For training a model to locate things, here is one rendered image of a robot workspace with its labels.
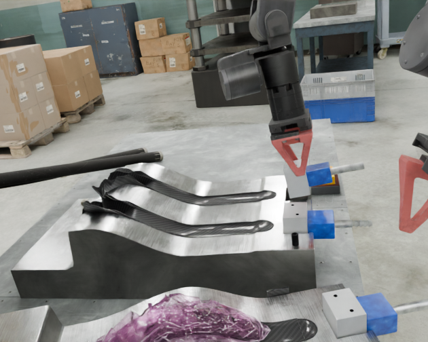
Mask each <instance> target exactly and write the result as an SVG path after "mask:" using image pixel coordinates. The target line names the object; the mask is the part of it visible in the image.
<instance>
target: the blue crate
mask: <svg viewBox="0 0 428 342"><path fill-rule="evenodd" d="M304 106H305V109H309V113H310V116H311V119H312V120H314V119H330V121H331V124H336V123H353V122H371V121H375V96H369V97H357V98H334V99H322V100H304Z"/></svg>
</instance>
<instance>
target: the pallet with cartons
mask: <svg viewBox="0 0 428 342"><path fill-rule="evenodd" d="M42 52H43V57H44V59H45V62H46V66H47V71H48V74H49V76H50V81H51V83H52V88H53V90H54V96H55V98H56V102H57V105H58V110H59V112H60V116H61V117H66V118H67V121H68V124H75V123H79V122H80V121H81V116H80V115H90V114H92V113H93V112H95V110H94V107H97V106H103V105H105V99H104V96H103V94H102V93H103V89H102V86H101V80H100V77H99V72H98V70H97V69H96V64H95V61H94V56H93V52H92V47H91V45H86V46H80V47H70V48H64V49H57V50H47V51H42Z"/></svg>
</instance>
